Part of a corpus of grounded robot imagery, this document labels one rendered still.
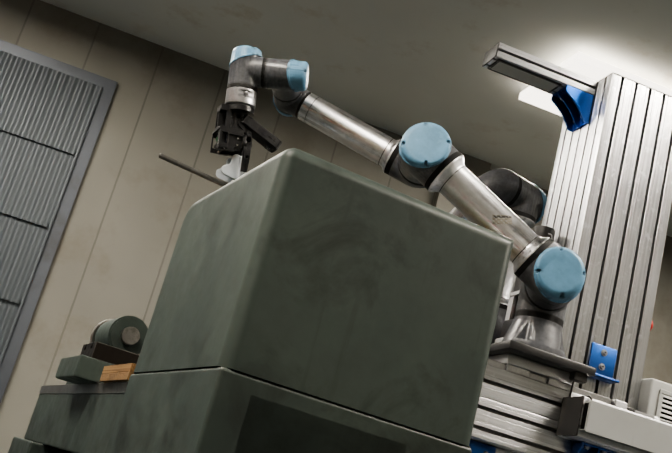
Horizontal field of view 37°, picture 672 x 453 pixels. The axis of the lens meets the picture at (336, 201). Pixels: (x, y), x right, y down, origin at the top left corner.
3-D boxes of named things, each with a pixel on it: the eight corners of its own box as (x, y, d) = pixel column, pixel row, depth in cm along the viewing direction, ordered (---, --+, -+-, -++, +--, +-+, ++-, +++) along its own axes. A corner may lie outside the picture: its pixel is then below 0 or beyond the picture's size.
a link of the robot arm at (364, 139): (449, 171, 254) (288, 80, 262) (453, 156, 243) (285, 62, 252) (426, 208, 251) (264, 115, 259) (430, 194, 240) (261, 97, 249)
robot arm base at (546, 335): (543, 369, 242) (551, 330, 245) (575, 364, 228) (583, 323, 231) (488, 350, 239) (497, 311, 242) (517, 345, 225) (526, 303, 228)
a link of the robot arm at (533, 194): (455, 342, 290) (493, 173, 307) (489, 357, 298) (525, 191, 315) (484, 343, 281) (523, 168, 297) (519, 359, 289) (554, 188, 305)
